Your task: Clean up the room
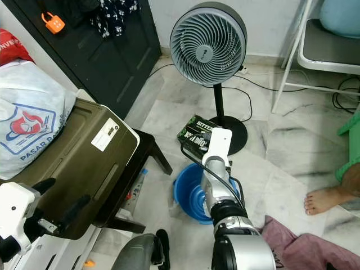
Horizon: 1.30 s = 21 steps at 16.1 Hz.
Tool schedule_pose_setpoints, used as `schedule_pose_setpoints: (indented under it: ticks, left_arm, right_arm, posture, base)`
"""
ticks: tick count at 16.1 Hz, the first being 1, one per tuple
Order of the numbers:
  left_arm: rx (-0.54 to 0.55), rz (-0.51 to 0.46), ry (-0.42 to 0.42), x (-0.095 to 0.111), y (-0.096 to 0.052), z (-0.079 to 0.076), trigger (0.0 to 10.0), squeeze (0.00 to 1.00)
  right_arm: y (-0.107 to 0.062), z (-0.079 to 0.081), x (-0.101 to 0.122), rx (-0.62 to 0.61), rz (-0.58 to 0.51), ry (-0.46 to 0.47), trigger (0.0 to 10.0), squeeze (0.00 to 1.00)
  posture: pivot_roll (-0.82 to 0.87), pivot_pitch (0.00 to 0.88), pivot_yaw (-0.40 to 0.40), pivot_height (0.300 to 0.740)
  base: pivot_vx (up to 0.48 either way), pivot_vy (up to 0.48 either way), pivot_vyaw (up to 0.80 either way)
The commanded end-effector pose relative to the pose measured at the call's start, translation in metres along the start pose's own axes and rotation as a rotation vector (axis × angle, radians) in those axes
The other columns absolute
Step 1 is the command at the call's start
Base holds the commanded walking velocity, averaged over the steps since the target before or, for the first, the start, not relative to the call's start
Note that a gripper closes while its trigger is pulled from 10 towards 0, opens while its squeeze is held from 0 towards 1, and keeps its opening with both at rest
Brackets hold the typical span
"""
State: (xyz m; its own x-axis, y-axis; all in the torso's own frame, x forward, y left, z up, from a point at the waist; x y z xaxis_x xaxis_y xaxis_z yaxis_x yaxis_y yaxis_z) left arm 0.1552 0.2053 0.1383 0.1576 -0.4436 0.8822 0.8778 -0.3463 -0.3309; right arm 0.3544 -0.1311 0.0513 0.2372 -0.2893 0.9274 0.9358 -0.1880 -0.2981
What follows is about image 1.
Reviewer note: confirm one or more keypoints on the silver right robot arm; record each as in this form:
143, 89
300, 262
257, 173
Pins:
216, 185

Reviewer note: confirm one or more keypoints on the person's bare foot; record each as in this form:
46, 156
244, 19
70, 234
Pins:
323, 199

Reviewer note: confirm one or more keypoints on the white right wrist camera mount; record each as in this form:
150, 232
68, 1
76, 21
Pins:
219, 143

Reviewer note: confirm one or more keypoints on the olive green suitcase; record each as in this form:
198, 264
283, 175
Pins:
84, 169

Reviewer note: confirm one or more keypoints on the white printed plastic bag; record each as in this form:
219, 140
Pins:
28, 124

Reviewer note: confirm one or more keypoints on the dark green printed box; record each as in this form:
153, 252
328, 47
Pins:
194, 135

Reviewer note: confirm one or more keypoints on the white folding chair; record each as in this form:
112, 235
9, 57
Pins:
326, 50

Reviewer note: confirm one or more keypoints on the dark wooden stool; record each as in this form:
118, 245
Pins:
154, 152

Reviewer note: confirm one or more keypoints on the person's green garment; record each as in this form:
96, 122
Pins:
351, 140

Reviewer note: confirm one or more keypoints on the grey left robot leg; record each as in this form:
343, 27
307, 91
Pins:
138, 253

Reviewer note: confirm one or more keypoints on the small orange object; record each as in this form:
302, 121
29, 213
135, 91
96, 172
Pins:
89, 262

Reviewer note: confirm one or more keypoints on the red printed bag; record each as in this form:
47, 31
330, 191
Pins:
11, 50

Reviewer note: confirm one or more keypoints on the black cabinet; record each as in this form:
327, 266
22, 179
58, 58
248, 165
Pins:
107, 62

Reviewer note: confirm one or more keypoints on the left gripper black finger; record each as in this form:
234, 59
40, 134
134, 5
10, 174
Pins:
76, 208
45, 184

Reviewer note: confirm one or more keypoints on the blue plastic bucket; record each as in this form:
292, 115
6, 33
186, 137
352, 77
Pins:
188, 191

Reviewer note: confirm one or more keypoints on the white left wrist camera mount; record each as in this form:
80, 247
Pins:
17, 214

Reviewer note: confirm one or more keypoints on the dark floral cloth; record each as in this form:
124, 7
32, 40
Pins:
115, 14

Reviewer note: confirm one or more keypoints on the light blue cushion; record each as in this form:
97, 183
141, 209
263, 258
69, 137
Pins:
340, 17

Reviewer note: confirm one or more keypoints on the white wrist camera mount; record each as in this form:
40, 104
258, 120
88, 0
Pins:
219, 143
17, 214

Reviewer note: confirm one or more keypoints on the white power strip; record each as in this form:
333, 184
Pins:
135, 194

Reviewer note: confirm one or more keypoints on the orange padlock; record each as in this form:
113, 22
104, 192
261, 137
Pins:
54, 24

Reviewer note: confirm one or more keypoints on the grey standing fan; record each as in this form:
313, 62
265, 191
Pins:
208, 45

